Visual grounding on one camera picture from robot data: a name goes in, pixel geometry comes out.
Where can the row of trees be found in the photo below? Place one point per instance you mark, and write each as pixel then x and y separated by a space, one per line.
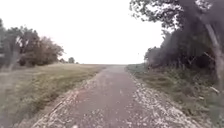
pixel 190 43

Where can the clump of trees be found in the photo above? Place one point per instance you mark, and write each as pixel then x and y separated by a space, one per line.
pixel 30 50

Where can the grass field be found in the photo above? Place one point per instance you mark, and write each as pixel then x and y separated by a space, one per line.
pixel 36 86

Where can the distant trees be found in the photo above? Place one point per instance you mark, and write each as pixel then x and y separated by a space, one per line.
pixel 70 60

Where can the grass verge with weeds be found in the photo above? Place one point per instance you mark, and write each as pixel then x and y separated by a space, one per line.
pixel 180 86

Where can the grey gravel path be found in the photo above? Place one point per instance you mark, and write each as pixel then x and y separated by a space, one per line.
pixel 111 96

